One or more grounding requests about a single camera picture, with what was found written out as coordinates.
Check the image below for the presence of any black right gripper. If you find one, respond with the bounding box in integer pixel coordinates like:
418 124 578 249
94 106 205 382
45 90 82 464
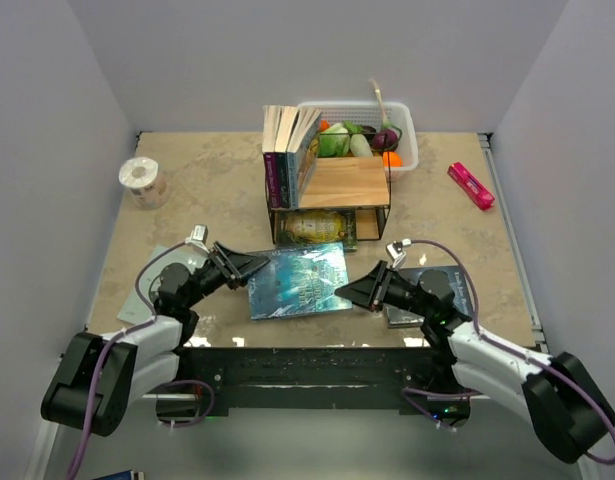
335 261 432 319

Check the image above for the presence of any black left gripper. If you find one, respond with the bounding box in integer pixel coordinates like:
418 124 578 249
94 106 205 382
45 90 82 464
184 241 269 308

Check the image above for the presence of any blue book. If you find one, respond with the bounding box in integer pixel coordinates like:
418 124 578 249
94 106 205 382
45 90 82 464
247 242 352 321

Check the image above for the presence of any green yellow fantasy book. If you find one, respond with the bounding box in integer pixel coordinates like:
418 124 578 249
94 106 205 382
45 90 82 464
273 210 358 252

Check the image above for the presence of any purple paperback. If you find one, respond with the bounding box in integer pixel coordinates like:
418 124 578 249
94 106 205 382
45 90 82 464
286 107 321 209

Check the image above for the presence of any purple Treehouse paperback book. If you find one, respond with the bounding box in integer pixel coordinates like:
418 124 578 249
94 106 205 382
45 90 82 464
262 105 282 208

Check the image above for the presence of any Little Women book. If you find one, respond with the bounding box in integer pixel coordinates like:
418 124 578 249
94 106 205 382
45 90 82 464
274 106 298 209

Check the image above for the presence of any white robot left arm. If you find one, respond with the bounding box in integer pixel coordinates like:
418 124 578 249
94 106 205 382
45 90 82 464
40 243 269 436

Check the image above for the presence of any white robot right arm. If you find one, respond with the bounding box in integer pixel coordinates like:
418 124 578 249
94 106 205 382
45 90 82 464
335 261 615 464

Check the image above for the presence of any dark Wuthering Heights book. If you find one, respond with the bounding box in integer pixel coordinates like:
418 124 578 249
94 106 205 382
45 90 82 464
385 265 474 329

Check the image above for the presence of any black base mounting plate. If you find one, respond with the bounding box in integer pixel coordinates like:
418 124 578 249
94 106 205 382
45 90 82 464
71 344 493 436

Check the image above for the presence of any toilet paper roll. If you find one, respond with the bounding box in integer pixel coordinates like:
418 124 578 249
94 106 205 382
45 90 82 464
118 157 169 210

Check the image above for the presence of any large orange fruit toy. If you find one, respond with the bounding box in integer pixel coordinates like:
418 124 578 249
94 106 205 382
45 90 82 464
382 151 403 169

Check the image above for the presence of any pink rectangular box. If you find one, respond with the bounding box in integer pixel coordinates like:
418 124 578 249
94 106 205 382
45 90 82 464
447 162 495 211

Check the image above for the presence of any white radish toy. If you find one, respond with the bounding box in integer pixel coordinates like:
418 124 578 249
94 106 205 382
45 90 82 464
349 134 373 157

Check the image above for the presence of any purple onion toy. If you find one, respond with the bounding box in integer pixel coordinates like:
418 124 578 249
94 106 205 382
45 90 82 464
369 78 402 152

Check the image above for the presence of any green lettuce toy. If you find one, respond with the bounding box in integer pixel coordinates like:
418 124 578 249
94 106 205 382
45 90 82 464
318 123 351 158

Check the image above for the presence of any dark eggplant toy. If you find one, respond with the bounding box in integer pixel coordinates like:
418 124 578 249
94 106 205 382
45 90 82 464
361 125 377 141

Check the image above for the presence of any white plastic basket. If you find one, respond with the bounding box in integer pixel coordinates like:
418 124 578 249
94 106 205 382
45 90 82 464
295 101 420 184

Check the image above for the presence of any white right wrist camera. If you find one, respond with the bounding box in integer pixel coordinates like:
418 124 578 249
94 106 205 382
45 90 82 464
386 238 412 270

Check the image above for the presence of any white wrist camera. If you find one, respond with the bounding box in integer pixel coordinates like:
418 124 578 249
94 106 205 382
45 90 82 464
185 224 208 245
386 238 412 270

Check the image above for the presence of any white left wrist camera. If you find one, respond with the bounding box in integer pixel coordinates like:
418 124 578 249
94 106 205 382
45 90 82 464
185 224 208 245

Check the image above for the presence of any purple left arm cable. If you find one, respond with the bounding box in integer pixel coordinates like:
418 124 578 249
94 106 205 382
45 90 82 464
65 241 217 480

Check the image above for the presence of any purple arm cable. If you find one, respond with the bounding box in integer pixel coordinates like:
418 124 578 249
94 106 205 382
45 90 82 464
401 238 615 466
65 241 217 480

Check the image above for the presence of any wooden shelf with wire frame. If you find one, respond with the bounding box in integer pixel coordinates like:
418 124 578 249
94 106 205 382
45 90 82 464
267 155 393 244

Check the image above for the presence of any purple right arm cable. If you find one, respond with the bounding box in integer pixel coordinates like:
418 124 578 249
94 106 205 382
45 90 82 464
401 238 615 466

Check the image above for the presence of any aluminium frame rail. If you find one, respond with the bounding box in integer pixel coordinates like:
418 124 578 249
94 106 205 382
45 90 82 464
41 132 615 464

